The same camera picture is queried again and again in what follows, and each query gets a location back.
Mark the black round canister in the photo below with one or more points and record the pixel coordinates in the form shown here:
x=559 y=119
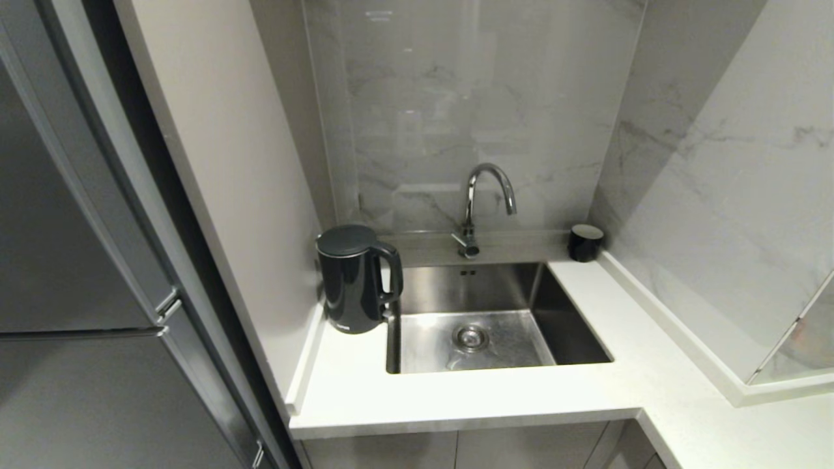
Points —
x=584 y=244

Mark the sink drain strainer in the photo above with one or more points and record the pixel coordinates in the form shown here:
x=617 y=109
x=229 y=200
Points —
x=470 y=337

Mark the grey refrigerator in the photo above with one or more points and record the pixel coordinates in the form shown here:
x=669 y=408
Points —
x=98 y=260

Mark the grey cabinet door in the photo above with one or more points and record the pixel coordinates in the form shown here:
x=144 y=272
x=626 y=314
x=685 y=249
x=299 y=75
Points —
x=531 y=446
x=381 y=451
x=629 y=449

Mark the black electric kettle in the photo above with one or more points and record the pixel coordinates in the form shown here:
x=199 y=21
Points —
x=352 y=286

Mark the chrome curved faucet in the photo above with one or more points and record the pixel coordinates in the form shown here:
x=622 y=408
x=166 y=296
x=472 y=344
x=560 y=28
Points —
x=470 y=202

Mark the grey refrigerator door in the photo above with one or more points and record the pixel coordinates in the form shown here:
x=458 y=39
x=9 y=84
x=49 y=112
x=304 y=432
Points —
x=98 y=404
x=58 y=195

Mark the stainless steel sink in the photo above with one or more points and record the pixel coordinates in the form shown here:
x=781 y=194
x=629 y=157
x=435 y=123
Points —
x=495 y=312

